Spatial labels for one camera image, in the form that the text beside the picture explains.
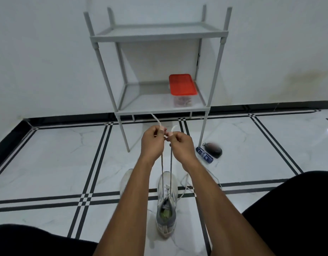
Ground person's right hand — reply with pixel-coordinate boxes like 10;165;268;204
166;131;201;174

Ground person's left hand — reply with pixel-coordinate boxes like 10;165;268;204
139;125;168;167

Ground white grey sneaker shoe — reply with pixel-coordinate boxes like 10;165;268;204
119;169;135;197
156;171;179;239

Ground clear box with red lid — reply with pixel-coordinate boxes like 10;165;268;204
176;96;193;107

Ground clear container with red lid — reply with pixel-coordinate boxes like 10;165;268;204
168;74;198;108

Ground person's right forearm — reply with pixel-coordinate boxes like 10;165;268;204
186;165;276;256

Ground person's left forearm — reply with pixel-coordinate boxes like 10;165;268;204
93;157;159;256

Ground grey metal shelf rack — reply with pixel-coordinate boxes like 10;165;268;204
83;4;233;153

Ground black oval polish bottle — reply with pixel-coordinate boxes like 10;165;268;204
202;142;223;159

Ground black shorts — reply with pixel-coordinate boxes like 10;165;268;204
0;170;328;256

